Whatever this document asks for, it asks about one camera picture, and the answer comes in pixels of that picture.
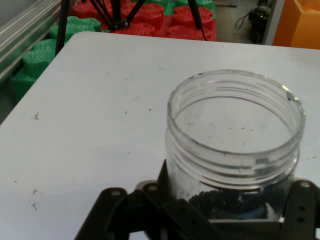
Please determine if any clear plastic jar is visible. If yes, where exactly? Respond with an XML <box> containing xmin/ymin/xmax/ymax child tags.
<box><xmin>166</xmin><ymin>69</ymin><xmax>306</xmax><ymax>221</ymax></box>

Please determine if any black device with cable loop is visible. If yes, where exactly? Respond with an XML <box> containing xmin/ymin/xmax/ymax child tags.
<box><xmin>234</xmin><ymin>4</ymin><xmax>273</xmax><ymax>45</ymax></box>

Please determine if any red foam building block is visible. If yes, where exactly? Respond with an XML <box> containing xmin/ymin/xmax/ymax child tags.
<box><xmin>71</xmin><ymin>0</ymin><xmax>217</xmax><ymax>42</ymax></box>

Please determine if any orange foam building block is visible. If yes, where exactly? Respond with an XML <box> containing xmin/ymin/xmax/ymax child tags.
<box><xmin>272</xmin><ymin>0</ymin><xmax>320</xmax><ymax>50</ymax></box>

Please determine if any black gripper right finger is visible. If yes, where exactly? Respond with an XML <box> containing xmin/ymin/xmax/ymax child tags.
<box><xmin>281</xmin><ymin>179</ymin><xmax>320</xmax><ymax>240</ymax></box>

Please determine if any black tripod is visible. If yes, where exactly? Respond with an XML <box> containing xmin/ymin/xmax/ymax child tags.
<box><xmin>55</xmin><ymin>0</ymin><xmax>208</xmax><ymax>55</ymax></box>

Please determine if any aluminium profile rail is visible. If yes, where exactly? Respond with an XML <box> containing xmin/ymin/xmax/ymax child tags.
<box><xmin>0</xmin><ymin>0</ymin><xmax>62</xmax><ymax>81</ymax></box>

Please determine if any black seeds heap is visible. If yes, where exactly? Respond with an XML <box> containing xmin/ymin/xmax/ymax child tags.
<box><xmin>187</xmin><ymin>188</ymin><xmax>266</xmax><ymax>216</ymax></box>

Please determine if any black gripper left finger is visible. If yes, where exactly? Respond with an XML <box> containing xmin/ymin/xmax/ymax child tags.
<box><xmin>74</xmin><ymin>159</ymin><xmax>226</xmax><ymax>240</ymax></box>

